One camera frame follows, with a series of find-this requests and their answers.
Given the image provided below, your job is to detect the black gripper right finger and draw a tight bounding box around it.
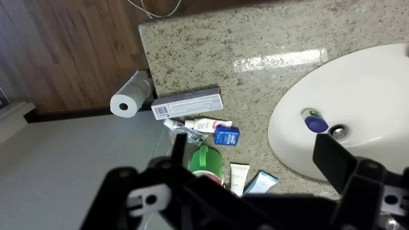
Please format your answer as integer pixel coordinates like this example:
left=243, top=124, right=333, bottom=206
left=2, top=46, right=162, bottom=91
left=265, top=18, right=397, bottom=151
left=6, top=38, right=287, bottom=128
left=312, top=132, right=360, bottom=195

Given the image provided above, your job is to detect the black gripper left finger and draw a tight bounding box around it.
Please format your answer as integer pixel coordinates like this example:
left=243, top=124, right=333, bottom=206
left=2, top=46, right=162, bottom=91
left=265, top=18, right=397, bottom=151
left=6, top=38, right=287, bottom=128
left=171, top=133, right=190, bottom=170

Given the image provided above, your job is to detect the white oval sink basin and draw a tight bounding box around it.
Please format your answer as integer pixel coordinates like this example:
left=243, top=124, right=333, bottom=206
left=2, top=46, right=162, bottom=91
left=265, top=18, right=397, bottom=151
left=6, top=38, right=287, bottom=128
left=268, top=42, right=409, bottom=184

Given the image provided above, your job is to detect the clear plastic wrapped item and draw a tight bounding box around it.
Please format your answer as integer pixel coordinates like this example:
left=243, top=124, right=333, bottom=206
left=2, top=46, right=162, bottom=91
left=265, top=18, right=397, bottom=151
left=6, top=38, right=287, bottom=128
left=171, top=126, right=210, bottom=147

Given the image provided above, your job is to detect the green mug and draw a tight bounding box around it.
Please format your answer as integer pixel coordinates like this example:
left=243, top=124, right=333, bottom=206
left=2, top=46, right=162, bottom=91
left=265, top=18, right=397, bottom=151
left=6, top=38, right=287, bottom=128
left=187, top=144, right=227, bottom=188

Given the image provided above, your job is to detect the small white tube red print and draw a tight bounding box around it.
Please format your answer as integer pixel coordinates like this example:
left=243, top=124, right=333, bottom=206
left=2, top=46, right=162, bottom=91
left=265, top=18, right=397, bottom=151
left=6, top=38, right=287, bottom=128
left=164, top=117, right=234, bottom=133

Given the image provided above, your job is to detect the long grey white toothpaste box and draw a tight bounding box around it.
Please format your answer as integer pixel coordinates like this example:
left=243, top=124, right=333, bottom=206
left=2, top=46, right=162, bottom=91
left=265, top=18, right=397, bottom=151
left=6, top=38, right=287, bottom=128
left=150, top=86, right=226, bottom=121

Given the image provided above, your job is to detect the blue dental floss case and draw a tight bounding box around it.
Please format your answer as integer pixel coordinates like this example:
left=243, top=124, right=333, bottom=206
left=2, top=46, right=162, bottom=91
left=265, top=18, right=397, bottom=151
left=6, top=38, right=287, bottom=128
left=213, top=124, right=242, bottom=148

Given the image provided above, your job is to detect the white cream tube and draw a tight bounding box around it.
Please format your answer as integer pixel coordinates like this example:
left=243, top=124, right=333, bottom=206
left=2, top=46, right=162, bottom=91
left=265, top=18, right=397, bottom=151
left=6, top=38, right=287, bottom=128
left=229, top=162, right=252, bottom=198

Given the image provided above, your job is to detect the white toilet paper roll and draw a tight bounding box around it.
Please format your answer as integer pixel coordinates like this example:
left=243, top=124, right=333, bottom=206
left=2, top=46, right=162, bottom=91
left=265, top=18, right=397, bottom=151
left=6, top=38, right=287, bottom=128
left=109, top=69, right=154, bottom=119

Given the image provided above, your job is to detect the light blue packet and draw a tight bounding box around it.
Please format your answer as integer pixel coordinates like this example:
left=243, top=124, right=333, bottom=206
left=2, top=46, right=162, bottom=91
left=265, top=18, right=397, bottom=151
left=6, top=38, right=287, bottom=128
left=243, top=170, right=280, bottom=197

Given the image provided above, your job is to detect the white power cable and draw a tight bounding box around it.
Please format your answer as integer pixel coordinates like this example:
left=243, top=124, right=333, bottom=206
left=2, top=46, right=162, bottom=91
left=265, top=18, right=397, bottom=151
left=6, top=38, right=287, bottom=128
left=127, top=0, right=185, bottom=20

